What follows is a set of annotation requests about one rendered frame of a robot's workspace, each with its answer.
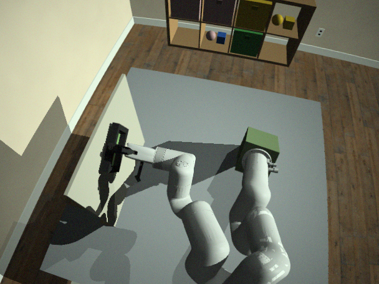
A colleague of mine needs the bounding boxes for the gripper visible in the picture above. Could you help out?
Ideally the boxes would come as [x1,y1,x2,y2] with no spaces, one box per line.
[107,143,158,168]

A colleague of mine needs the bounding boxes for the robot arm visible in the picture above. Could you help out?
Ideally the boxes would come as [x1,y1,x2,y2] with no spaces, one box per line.
[154,147,290,284]

